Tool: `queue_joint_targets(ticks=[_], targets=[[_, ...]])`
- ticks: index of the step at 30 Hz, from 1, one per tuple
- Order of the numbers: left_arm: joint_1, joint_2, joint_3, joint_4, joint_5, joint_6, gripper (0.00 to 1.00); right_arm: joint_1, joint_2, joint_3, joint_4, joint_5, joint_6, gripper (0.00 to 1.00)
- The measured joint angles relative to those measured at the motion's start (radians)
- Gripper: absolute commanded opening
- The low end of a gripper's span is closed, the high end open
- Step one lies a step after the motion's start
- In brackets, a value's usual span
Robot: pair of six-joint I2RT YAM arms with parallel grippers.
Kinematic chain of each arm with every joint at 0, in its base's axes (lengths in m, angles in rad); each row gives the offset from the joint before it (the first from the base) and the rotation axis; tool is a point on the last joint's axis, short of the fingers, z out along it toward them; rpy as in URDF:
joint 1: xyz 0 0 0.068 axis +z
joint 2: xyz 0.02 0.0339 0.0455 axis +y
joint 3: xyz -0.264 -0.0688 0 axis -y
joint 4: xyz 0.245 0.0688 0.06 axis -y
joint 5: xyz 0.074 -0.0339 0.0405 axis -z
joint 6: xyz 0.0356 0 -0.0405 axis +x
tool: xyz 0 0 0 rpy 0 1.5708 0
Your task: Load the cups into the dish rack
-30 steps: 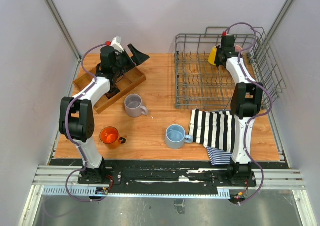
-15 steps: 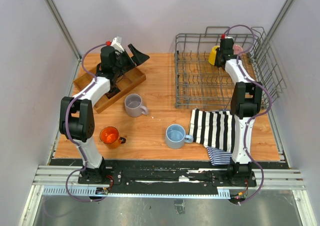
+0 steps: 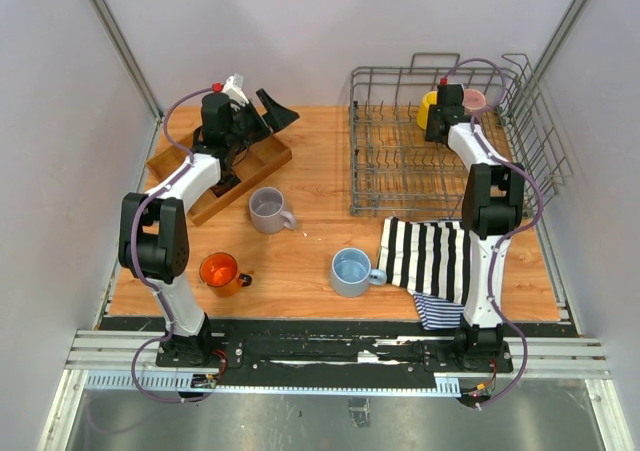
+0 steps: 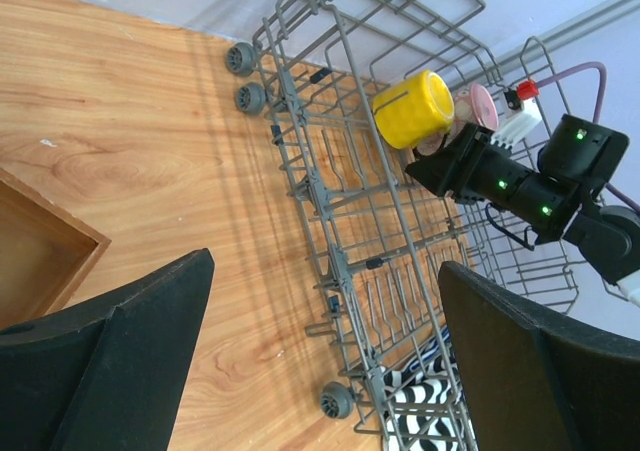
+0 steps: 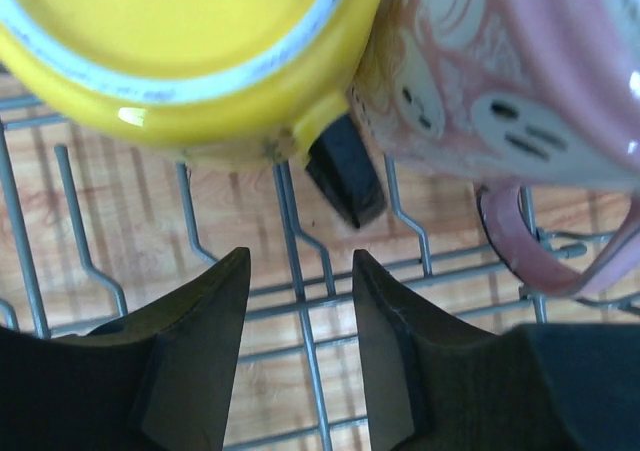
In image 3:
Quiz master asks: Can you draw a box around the black cable coil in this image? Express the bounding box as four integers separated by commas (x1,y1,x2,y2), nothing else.
210,175,239,196

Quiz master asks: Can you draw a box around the wooden compartment tray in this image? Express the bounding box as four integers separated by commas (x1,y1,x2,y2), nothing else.
147,135,292,226

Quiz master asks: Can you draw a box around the lilac grey mug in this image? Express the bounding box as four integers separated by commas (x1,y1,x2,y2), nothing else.
249,187,297,234

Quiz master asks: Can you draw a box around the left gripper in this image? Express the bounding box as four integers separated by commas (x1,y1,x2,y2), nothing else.
226,89,299,147

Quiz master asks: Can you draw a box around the purple cable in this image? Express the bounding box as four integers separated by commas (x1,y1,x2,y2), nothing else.
82,83,224,435
442,58,545,412

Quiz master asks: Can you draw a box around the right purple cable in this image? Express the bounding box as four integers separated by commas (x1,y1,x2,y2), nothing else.
442,58,545,412

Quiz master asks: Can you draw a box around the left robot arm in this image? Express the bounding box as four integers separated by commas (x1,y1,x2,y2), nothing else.
118,84,300,367

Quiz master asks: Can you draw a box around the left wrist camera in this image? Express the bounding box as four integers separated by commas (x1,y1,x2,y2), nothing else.
211,73,249,107

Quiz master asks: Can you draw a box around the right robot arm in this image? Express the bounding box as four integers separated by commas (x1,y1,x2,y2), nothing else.
425,78,524,371

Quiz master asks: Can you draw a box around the grey wire dish rack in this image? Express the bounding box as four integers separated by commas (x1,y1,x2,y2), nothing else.
349,53,573,220

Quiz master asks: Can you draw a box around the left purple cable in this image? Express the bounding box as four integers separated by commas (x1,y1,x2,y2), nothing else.
82,83,224,435

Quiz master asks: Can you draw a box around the orange glass mug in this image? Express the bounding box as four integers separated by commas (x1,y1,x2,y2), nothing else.
199,252,253,298

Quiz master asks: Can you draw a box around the pink ghost pattern mug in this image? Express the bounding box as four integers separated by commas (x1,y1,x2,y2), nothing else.
463,88,487,115

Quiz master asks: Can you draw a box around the blue white striped cloth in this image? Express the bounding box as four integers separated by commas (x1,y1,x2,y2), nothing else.
413,293,464,331

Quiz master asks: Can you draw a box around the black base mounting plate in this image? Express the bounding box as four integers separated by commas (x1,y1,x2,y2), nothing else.
156,319,514,374

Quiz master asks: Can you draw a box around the yellow enamel mug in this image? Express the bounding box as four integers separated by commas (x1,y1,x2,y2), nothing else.
416,91,437,130

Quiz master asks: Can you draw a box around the black white striped cloth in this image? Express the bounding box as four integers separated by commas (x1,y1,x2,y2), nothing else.
377,217,471,305

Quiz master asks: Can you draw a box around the light blue mug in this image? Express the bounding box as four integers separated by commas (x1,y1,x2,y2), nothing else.
329,248,387,298

